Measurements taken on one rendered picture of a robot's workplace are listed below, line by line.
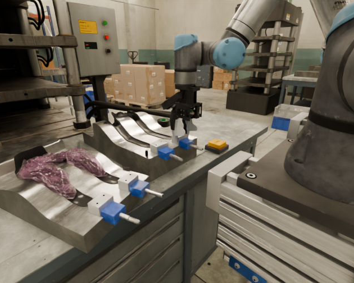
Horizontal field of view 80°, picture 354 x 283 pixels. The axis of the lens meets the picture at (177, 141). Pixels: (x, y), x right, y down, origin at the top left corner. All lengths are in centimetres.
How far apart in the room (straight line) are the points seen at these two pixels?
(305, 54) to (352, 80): 687
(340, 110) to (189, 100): 49
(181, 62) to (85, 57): 89
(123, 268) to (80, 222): 37
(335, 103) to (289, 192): 13
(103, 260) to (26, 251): 24
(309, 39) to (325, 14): 626
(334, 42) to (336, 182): 17
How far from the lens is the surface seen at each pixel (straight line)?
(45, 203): 63
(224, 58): 57
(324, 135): 34
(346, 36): 33
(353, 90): 26
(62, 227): 58
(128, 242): 81
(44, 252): 61
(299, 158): 37
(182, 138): 81
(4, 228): 73
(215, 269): 151
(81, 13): 152
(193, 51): 71
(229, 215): 46
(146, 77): 464
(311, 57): 711
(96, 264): 78
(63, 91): 133
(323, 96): 34
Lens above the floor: 122
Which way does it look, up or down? 23 degrees down
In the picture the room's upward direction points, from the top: straight up
